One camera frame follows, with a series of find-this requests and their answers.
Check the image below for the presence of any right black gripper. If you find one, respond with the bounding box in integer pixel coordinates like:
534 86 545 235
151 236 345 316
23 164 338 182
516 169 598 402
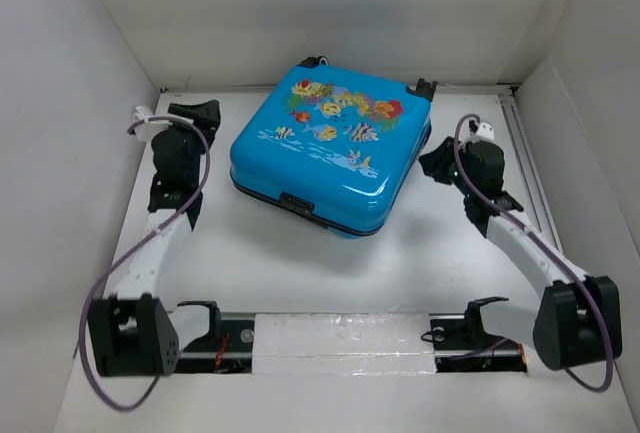
417 136 476 197

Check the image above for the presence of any blue kids suitcase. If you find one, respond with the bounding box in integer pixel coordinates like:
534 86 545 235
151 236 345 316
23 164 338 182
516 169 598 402
230 56 438 237

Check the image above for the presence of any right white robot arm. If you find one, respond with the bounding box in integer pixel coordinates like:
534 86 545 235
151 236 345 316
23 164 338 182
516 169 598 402
419 137 622 371

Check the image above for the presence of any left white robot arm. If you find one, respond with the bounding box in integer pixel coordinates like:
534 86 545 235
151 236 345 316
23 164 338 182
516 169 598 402
87 100 223 377

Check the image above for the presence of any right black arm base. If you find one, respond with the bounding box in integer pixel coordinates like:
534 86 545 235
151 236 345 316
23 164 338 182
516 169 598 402
420 296 528 373

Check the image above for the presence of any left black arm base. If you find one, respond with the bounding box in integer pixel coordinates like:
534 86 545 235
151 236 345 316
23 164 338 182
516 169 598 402
175 301 256 374

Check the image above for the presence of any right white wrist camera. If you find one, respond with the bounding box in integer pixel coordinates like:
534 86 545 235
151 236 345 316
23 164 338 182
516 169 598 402
467 120 495 143

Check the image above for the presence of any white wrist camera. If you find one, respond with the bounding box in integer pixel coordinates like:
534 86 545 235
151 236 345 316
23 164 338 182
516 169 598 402
467 120 495 143
128 105 170 143

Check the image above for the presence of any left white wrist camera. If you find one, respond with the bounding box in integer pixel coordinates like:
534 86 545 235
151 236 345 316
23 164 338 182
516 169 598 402
128 105 170 143

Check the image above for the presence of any aluminium frame rail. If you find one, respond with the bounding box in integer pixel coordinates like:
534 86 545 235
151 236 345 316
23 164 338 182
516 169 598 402
499 85 563 253

